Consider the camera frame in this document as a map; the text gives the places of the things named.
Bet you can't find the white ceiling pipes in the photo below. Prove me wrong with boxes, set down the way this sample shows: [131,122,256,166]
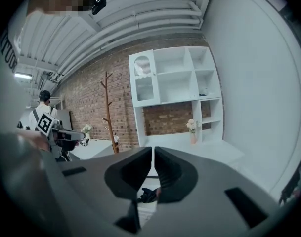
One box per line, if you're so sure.
[51,0,205,83]

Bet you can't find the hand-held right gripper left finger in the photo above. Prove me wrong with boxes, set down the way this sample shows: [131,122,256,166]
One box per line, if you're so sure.
[104,146,153,234]

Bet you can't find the person's light shirt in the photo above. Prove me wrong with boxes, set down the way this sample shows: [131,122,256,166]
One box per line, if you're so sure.
[0,8,32,138]

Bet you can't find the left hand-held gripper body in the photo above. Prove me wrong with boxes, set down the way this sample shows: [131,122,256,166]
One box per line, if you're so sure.
[37,112,84,158]

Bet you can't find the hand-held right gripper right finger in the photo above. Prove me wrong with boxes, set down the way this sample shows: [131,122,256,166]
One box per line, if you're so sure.
[154,146,199,204]

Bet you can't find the white vase with white flowers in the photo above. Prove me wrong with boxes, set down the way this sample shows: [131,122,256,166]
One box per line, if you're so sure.
[81,124,92,140]

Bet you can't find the black cloth item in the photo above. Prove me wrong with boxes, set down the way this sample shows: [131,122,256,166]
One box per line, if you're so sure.
[137,188,161,204]

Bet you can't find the wooden coat rack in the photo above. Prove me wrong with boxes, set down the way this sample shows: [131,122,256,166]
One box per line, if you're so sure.
[99,71,121,154]

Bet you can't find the black head-mounted camera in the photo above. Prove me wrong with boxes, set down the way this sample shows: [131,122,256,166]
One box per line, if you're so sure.
[91,0,107,15]

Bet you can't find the grey metal cabinet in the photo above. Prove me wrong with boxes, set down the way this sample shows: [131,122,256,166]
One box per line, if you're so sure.
[56,109,72,131]

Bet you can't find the pink vase with flowers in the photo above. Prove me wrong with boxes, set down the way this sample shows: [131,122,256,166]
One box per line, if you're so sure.
[185,118,201,145]

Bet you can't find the white cabinet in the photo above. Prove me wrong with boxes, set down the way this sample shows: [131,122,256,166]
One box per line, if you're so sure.
[70,138,114,160]

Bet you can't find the white desk with hutch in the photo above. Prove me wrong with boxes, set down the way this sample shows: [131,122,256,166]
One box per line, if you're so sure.
[129,46,245,179]

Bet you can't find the white desk drawer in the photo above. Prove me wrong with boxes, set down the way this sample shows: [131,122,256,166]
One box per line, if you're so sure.
[137,168,159,228]

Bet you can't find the white glass cabinet door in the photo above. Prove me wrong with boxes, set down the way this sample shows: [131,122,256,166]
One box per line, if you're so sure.
[129,49,161,108]

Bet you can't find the person's left forearm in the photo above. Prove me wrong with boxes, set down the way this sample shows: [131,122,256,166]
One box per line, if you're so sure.
[16,129,51,154]

